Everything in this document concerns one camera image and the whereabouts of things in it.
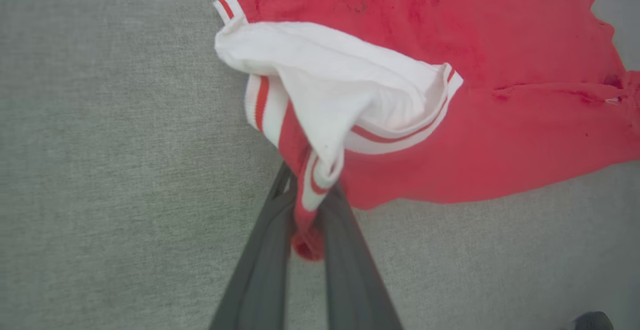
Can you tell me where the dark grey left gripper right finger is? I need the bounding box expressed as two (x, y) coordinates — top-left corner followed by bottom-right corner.
(315, 182), (404, 330)

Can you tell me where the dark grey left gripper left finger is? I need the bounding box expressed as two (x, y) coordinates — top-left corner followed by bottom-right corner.
(209, 162), (298, 330)

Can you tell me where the red and white garment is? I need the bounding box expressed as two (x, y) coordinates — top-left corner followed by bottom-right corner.
(212, 0), (640, 262)

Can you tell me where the grey fabric sofa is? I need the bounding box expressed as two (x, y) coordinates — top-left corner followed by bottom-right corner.
(0, 0), (640, 330)

